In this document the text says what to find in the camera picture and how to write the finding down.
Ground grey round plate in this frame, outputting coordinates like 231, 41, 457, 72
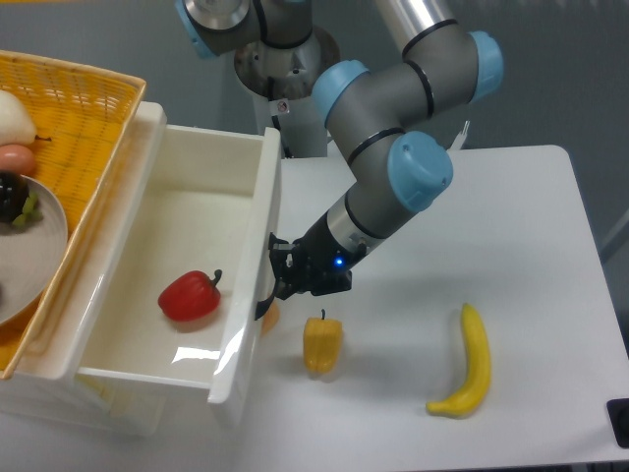
1, 177, 68, 324

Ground black top drawer handle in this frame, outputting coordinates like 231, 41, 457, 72
254, 291, 276, 321

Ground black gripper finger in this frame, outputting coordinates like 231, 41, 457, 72
267, 233, 294, 300
310, 270, 353, 296

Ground dark toy grapes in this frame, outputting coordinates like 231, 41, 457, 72
1, 170, 42, 228

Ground white toy pear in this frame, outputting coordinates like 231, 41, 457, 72
0, 90, 51, 146

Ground pink toy sausage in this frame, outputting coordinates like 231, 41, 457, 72
0, 145, 36, 176

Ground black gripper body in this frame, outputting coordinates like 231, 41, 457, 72
292, 213, 367, 290

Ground yellow toy banana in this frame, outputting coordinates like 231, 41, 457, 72
426, 303, 492, 418

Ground black object at edge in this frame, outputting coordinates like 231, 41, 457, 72
606, 398, 629, 449

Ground white metal table bracket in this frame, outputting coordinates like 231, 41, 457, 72
449, 120, 471, 151

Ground white top drawer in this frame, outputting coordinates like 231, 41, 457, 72
76, 124, 282, 405

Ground red toy bell pepper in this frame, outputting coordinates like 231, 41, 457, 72
157, 269, 222, 323

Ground yellow woven basket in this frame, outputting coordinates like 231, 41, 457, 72
1, 51, 146, 380

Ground white drawer cabinet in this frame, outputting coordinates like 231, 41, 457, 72
0, 101, 247, 438

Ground toy bread pastry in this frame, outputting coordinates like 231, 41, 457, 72
260, 302, 280, 336

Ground yellow toy bell pepper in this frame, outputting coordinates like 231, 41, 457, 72
303, 309, 343, 375

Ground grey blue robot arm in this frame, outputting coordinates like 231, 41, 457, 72
176, 1, 503, 300

